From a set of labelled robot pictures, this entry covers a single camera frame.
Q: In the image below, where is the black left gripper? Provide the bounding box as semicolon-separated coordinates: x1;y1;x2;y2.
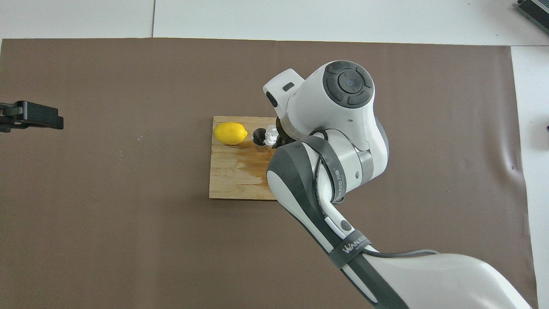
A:
0;100;64;133

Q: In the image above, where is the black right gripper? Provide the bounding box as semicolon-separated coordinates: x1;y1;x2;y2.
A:
274;117;297;150

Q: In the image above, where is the clear faceted glass cup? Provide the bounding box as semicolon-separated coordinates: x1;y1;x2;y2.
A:
264;124;280;147

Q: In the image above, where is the steel double jigger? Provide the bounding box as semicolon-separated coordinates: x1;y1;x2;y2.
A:
251;127;270;153

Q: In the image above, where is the yellow lemon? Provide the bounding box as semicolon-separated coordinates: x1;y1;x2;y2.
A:
213;122;248;145

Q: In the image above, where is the wooden cutting board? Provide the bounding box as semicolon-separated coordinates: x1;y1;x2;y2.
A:
209;116;279;201

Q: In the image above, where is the brown paper table mat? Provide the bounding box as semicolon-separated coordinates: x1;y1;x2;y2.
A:
0;38;539;309

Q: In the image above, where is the grey ribbed device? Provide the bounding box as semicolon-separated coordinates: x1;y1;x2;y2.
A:
515;0;549;24

